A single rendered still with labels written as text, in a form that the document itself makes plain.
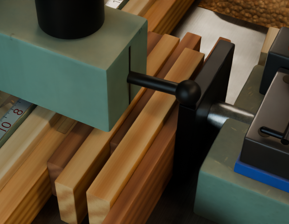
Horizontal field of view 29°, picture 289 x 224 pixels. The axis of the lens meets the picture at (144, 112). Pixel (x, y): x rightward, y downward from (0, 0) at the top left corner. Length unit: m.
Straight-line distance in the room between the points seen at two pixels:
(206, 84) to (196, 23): 0.22
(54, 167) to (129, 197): 0.08
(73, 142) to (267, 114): 0.16
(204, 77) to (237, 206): 0.11
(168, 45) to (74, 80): 0.15
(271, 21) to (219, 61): 0.21
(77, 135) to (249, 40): 0.26
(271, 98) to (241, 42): 0.21
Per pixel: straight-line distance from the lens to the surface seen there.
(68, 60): 0.41
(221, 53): 0.48
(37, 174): 0.46
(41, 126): 0.48
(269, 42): 0.59
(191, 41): 0.55
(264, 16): 0.67
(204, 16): 0.67
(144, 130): 0.44
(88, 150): 0.45
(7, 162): 0.46
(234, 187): 0.43
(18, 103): 0.49
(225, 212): 0.46
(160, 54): 0.53
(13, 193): 0.45
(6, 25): 0.45
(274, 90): 0.45
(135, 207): 0.42
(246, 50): 0.63
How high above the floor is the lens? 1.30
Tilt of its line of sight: 47 degrees down
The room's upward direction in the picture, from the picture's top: 1 degrees clockwise
